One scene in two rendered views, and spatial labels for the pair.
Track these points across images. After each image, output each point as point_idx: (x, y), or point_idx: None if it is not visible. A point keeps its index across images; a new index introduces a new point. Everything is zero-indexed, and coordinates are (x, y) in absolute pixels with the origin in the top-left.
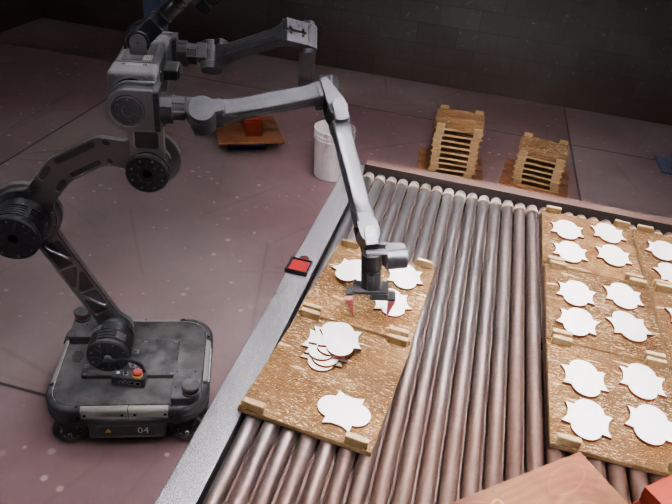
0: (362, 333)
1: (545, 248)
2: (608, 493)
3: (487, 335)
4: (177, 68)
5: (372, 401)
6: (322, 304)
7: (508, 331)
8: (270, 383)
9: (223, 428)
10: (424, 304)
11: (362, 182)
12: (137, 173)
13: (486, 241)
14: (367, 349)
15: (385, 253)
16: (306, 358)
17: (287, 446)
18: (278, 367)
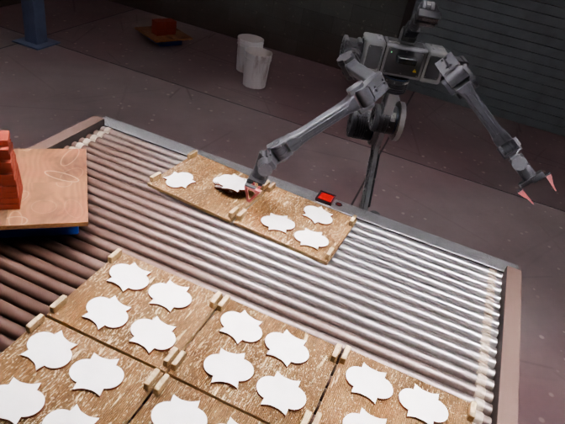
0: (245, 204)
1: (375, 363)
2: (53, 219)
3: (238, 267)
4: (403, 57)
5: (184, 192)
6: (278, 194)
7: None
8: (209, 164)
9: (186, 151)
10: (280, 245)
11: (309, 125)
12: (372, 113)
13: None
14: (229, 201)
15: (262, 156)
16: None
17: (166, 165)
18: (221, 168)
